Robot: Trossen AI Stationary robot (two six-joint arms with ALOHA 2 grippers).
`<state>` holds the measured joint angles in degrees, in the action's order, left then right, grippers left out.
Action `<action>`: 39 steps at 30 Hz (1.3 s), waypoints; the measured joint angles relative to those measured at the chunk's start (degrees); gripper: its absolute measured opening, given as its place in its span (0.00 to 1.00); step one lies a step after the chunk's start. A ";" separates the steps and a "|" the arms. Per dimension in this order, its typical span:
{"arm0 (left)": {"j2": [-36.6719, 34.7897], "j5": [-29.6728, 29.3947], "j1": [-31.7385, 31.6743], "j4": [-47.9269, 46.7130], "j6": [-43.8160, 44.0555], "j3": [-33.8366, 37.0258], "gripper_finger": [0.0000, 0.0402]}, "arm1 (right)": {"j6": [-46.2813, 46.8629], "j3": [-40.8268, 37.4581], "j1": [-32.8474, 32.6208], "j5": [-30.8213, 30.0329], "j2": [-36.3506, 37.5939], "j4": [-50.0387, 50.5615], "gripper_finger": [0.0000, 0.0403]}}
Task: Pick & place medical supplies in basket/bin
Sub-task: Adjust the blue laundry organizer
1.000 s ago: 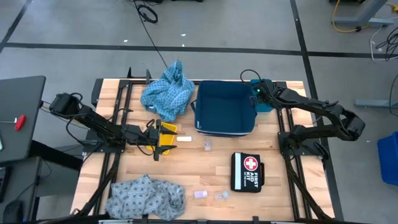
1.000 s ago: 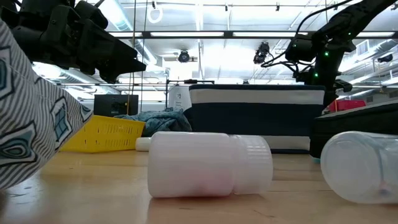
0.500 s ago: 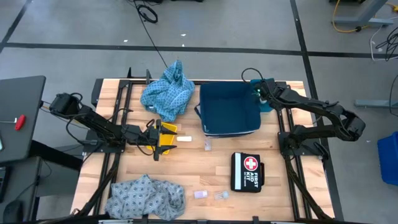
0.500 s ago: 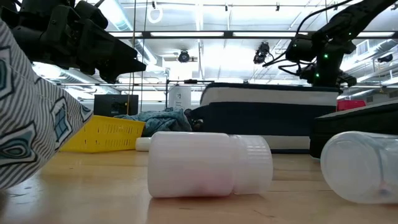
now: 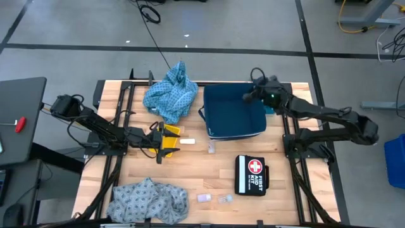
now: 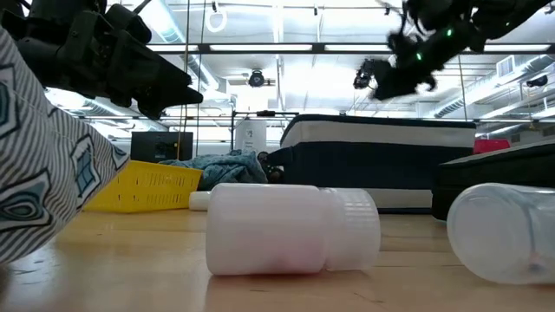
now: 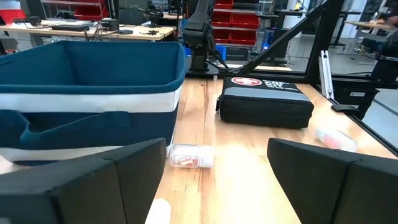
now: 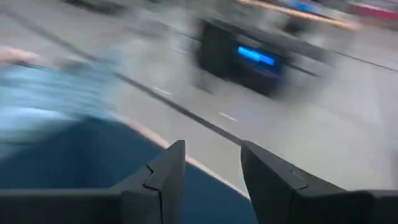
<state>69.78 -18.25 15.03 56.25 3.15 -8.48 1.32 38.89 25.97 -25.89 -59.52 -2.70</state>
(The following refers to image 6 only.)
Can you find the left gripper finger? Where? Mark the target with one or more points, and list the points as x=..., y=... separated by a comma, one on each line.
x=169, y=102
x=147, y=65

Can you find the yellow plastic basket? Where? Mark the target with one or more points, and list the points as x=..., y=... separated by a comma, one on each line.
x=143, y=188

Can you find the blue patterned hospital gown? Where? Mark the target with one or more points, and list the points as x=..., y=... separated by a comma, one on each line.
x=230, y=171

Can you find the navy fabric storage bin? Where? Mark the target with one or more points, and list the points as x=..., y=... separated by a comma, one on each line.
x=368, y=164

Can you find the white gauze roll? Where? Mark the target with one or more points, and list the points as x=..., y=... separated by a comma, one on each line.
x=198, y=201

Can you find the grey patterned cloth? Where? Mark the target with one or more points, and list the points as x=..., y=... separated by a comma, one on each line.
x=43, y=173

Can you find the white translucent pill bottle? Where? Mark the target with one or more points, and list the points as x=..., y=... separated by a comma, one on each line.
x=269, y=229

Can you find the clear plastic pill bottle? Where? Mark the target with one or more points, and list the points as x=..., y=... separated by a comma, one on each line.
x=498, y=234

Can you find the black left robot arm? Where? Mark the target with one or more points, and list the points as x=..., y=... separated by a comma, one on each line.
x=11, y=16

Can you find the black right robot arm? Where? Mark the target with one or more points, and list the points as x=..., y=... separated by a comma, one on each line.
x=498, y=17

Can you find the white sign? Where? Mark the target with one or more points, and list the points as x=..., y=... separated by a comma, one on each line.
x=250, y=135

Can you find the red box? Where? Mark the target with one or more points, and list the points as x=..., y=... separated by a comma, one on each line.
x=491, y=146

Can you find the black first aid kit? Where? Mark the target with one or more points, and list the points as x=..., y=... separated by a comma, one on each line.
x=498, y=173

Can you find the black ceiling camera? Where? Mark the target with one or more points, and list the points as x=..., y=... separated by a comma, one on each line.
x=256, y=79
x=363, y=76

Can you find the black overhead frame bar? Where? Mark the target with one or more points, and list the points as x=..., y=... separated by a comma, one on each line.
x=318, y=47

